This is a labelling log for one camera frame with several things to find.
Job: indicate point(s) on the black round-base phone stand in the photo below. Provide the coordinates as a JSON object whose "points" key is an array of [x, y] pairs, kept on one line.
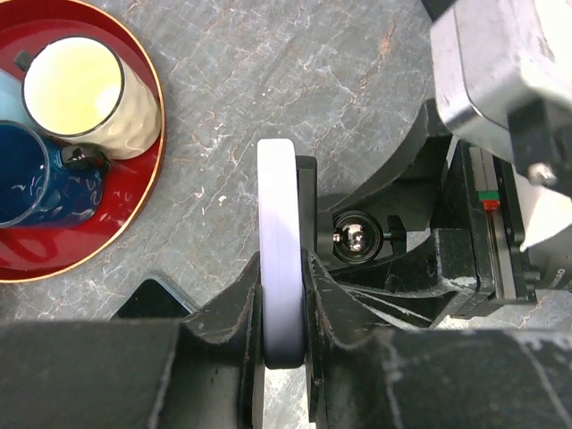
{"points": [[370, 225]]}

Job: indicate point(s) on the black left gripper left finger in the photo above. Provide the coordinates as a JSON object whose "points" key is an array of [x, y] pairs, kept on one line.
{"points": [[203, 371]]}

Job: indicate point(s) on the lavender cased phone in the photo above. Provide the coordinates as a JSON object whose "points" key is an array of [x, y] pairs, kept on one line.
{"points": [[280, 254]]}

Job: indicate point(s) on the light blue mug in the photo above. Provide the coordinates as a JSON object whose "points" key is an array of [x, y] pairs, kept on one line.
{"points": [[11, 105]]}

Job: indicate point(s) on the red round tray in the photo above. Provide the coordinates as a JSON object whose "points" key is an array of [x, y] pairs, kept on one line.
{"points": [[32, 254]]}

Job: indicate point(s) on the clear cased black phone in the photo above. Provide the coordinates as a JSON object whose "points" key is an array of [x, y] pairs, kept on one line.
{"points": [[156, 297]]}

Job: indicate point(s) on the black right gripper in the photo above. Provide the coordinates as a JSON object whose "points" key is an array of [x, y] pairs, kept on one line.
{"points": [[479, 195]]}

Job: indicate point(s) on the dark blue mug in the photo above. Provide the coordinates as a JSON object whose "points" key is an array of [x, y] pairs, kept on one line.
{"points": [[45, 184]]}

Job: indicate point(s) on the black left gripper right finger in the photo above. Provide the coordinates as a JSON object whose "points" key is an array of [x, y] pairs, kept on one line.
{"points": [[364, 374]]}

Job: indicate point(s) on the cream dimpled mug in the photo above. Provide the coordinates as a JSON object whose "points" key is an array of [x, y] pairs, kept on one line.
{"points": [[80, 90]]}

